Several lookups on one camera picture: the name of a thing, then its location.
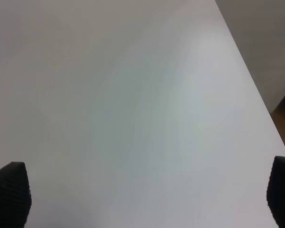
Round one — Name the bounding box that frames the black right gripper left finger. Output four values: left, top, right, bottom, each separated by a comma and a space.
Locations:
0, 161, 32, 228

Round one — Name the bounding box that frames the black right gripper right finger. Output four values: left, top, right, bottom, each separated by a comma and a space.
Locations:
266, 156, 285, 228

